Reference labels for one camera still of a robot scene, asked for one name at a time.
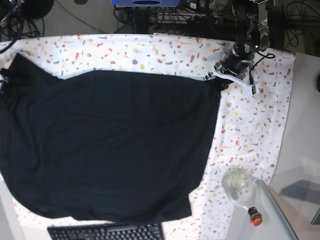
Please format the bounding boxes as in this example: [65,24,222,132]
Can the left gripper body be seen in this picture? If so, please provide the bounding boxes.
[214,43,255,80]

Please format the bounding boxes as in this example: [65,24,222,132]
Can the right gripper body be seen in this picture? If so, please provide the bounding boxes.
[0,68,9,94]

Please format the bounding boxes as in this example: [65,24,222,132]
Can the black t-shirt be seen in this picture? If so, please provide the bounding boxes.
[0,54,221,225]

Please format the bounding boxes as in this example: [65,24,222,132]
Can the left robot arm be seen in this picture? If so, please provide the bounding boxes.
[204,0,275,96]

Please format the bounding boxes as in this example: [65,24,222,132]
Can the terrazzo pattern tablecloth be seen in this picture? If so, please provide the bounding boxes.
[0,33,296,240]

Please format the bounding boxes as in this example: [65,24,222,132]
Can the clear glass bottle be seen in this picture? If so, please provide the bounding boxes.
[222,166,256,211]

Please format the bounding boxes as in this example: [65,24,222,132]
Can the red bottle cap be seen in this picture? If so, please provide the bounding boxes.
[248,207,263,227]

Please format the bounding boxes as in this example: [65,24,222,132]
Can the black computer keyboard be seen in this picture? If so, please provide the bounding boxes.
[47,223,165,240]

